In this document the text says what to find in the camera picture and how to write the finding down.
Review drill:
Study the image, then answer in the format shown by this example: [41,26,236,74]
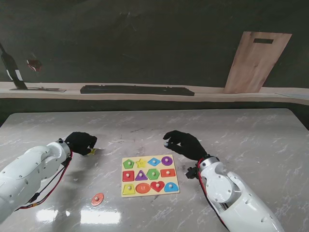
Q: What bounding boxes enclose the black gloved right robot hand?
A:
[163,130,208,162]

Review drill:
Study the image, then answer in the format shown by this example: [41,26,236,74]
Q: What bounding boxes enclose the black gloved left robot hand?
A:
[64,131,98,157]

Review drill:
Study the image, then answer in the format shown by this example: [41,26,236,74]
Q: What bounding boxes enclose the orange rectangle puzzle piece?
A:
[160,168,176,178]

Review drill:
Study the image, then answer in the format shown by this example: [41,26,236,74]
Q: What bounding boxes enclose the blue dome puzzle piece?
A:
[164,182,179,193]

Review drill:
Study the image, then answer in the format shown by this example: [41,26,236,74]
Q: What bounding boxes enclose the red heart puzzle piece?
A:
[151,181,166,193]

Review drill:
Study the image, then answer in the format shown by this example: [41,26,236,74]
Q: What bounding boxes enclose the red square puzzle piece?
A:
[122,170,135,182]

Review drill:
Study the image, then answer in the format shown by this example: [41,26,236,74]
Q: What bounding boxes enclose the orange oval puzzle piece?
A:
[91,192,105,206]

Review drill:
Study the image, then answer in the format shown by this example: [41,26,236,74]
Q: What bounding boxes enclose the wooden shape puzzle board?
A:
[121,154,181,198]

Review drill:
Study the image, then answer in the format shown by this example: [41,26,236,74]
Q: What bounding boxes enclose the yellow trapezoid puzzle piece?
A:
[122,184,137,196]

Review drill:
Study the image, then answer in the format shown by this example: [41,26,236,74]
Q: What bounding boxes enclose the wooden cutting board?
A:
[222,31,293,94]

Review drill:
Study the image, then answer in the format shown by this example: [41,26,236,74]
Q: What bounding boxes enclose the long wooden shelf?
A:
[0,81,309,106]

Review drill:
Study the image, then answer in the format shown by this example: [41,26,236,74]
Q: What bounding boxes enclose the thin flat wooden plate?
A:
[9,87,67,93]

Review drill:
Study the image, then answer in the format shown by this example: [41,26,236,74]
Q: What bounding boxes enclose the black keyboard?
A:
[80,84,195,97]

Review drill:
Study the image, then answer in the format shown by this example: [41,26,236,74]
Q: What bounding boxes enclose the black bottle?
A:
[0,43,28,90]

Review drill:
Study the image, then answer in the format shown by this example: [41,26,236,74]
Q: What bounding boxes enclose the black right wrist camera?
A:
[185,166,200,180]

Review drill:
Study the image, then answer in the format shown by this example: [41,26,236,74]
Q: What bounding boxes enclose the left arm red black cables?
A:
[14,151,74,212]

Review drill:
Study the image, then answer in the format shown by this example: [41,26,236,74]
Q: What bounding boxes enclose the arm red black cables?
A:
[197,161,231,232]
[14,151,74,212]

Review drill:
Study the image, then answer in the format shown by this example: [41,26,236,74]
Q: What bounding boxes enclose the right arm red black cables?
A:
[197,161,231,232]

